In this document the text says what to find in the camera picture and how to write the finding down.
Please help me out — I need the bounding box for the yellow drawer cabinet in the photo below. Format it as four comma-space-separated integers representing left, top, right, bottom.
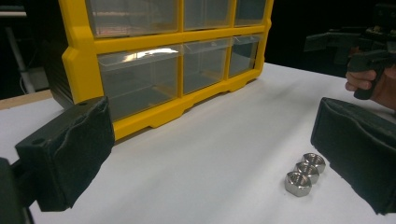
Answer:
49, 0, 275, 141

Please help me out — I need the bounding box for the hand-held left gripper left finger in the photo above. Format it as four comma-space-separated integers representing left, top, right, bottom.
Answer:
14, 96, 116, 213

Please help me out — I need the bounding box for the steel hex nut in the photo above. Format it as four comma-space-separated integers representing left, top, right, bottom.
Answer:
293, 161, 320, 185
284, 171, 313, 198
302, 152, 327, 174

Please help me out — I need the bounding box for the white table sheet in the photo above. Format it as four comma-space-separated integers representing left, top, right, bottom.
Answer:
0, 62, 396, 224

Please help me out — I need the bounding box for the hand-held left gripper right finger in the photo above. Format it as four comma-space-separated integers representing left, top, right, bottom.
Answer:
310, 96, 396, 216

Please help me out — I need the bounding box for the metal stand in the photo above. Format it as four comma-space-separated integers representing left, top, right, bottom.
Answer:
0, 4, 36, 94

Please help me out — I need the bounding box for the clear plastic drawer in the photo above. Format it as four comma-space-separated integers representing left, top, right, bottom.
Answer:
182, 37, 233, 95
183, 0, 233, 31
228, 34, 262, 78
85, 0, 181, 38
97, 45, 183, 122
234, 0, 268, 27

